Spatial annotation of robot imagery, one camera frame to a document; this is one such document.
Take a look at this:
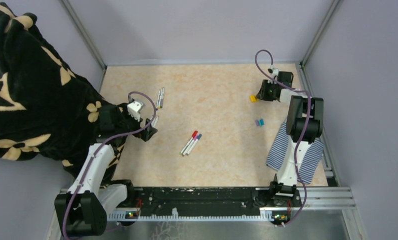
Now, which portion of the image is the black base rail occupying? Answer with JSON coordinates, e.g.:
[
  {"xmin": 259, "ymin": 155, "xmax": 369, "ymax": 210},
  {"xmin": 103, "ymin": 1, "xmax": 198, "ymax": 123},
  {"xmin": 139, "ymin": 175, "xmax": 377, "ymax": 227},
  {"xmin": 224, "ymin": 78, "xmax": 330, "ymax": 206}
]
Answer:
[{"xmin": 104, "ymin": 180, "xmax": 302, "ymax": 228}]

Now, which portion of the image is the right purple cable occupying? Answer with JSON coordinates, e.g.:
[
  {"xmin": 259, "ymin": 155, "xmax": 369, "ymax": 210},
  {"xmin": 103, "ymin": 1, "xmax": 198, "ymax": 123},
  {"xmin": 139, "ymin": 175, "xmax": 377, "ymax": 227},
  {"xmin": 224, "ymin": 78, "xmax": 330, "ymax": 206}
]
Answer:
[{"xmin": 254, "ymin": 49, "xmax": 312, "ymax": 229}]

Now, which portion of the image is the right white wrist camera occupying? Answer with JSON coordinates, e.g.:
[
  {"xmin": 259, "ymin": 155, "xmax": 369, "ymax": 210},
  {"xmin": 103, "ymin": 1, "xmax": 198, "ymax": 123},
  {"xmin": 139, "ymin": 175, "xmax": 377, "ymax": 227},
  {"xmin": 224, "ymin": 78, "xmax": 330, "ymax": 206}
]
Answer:
[{"xmin": 268, "ymin": 67, "xmax": 279, "ymax": 79}]

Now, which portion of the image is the purple cable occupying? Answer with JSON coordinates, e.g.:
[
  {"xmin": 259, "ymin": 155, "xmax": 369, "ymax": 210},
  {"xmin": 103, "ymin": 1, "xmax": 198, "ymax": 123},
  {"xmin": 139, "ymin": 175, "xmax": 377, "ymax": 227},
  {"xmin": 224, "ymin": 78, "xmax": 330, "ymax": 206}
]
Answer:
[
  {"xmin": 254, "ymin": 49, "xmax": 312, "ymax": 229},
  {"xmin": 62, "ymin": 91, "xmax": 158, "ymax": 239}
]

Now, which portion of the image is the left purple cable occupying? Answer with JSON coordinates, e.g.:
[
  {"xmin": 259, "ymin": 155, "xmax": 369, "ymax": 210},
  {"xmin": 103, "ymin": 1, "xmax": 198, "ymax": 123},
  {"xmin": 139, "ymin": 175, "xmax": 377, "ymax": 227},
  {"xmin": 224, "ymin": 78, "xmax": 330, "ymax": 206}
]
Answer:
[{"xmin": 62, "ymin": 91, "xmax": 158, "ymax": 239}]

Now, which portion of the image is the green end white marker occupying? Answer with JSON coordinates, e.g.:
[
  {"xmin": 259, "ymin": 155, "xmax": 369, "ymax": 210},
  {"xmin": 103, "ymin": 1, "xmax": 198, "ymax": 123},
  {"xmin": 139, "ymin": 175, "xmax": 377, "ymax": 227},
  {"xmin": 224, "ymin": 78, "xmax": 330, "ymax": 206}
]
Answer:
[{"xmin": 156, "ymin": 87, "xmax": 164, "ymax": 109}]

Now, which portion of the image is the black floral blanket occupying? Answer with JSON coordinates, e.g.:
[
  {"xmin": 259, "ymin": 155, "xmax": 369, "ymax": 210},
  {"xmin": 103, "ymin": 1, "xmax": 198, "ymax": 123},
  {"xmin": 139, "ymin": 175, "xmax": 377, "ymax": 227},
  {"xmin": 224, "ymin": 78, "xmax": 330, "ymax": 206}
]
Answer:
[{"xmin": 0, "ymin": 2, "xmax": 129, "ymax": 185}]

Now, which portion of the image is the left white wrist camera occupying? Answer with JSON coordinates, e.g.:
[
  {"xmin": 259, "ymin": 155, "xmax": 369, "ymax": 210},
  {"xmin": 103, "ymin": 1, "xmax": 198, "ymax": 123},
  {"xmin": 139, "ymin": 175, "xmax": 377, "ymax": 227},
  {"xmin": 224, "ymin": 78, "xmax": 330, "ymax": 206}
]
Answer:
[{"xmin": 127, "ymin": 100, "xmax": 145, "ymax": 123}]

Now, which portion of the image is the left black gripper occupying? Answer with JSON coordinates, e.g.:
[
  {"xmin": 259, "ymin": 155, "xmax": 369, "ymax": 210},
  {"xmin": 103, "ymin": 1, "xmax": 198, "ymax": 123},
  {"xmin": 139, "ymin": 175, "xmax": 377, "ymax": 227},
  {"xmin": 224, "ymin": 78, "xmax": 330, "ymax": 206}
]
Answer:
[{"xmin": 115, "ymin": 104, "xmax": 157, "ymax": 142}]

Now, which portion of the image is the blue cap white marker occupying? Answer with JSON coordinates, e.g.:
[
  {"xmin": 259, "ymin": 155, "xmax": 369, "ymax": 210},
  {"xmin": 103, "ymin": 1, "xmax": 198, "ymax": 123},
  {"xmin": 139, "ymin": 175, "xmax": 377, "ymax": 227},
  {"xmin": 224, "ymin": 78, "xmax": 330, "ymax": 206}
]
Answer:
[{"xmin": 184, "ymin": 134, "xmax": 202, "ymax": 156}]

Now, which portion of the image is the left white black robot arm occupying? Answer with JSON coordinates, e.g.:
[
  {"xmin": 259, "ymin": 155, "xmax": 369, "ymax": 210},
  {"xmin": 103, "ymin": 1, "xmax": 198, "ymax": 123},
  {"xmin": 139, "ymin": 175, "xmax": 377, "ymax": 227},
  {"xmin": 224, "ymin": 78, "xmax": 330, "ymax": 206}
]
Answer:
[{"xmin": 54, "ymin": 100, "xmax": 157, "ymax": 240}]

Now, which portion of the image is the blue striped cloth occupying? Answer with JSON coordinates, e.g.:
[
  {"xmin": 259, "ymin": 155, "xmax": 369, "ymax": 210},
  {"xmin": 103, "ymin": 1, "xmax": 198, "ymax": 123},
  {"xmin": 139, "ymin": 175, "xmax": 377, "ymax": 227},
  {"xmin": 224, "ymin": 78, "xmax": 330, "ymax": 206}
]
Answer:
[{"xmin": 265, "ymin": 121, "xmax": 325, "ymax": 185}]

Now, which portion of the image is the orange cap white marker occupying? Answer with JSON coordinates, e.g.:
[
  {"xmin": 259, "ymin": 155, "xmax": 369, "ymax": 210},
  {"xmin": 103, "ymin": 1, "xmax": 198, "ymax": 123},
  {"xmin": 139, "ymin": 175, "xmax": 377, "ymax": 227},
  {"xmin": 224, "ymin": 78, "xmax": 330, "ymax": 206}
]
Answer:
[{"xmin": 160, "ymin": 87, "xmax": 165, "ymax": 109}]

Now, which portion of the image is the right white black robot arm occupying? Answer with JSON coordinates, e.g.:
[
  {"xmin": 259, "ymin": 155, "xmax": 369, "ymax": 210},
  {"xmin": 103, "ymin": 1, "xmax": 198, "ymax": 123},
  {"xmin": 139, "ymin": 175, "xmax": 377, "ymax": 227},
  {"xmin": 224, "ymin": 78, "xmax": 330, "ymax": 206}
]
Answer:
[{"xmin": 256, "ymin": 72, "xmax": 324, "ymax": 206}]

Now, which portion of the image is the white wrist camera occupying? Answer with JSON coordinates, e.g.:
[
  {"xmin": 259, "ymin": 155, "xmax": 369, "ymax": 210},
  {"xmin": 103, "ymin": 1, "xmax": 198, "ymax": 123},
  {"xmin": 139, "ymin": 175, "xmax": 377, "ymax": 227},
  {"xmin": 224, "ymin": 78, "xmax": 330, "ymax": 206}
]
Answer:
[
  {"xmin": 268, "ymin": 67, "xmax": 279, "ymax": 79},
  {"xmin": 127, "ymin": 100, "xmax": 145, "ymax": 123}
]

